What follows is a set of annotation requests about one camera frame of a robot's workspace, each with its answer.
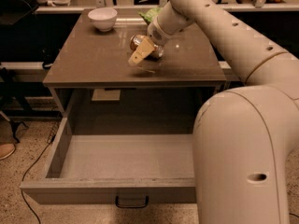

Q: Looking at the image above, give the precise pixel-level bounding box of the black cable on left floor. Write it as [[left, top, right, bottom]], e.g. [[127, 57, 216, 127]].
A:
[[20, 133, 57, 224]]

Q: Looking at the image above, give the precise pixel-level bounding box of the open grey top drawer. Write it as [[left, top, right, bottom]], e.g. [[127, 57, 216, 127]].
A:
[[21, 117, 196, 204]]

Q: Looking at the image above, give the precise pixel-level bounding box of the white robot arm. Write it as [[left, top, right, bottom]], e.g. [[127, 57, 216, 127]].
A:
[[129, 0, 299, 224]]

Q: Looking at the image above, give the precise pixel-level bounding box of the black drawer handle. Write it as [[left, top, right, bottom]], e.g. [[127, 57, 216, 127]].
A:
[[115, 196, 150, 209]]

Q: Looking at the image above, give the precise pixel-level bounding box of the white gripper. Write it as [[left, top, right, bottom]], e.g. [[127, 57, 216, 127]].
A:
[[128, 17, 170, 66]]

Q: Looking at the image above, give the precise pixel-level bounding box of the black chair base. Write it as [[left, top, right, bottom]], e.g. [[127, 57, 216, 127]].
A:
[[0, 68, 33, 143]]

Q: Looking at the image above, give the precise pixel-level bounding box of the white ceramic bowl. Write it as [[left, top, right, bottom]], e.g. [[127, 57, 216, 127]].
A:
[[88, 7, 118, 32]]

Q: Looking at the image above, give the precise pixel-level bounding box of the tan shoe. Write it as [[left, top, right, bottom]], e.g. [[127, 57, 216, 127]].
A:
[[0, 144, 16, 160]]

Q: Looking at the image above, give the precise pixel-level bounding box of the green chip bag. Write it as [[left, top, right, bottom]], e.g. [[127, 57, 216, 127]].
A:
[[138, 7, 161, 24]]

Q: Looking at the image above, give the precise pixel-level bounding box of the grey cabinet with glossy top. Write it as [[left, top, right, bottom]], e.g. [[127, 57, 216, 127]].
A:
[[44, 9, 226, 135]]

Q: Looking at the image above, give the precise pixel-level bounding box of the crushed orange soda can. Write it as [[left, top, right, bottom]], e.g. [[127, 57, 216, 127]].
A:
[[131, 35, 164, 59]]

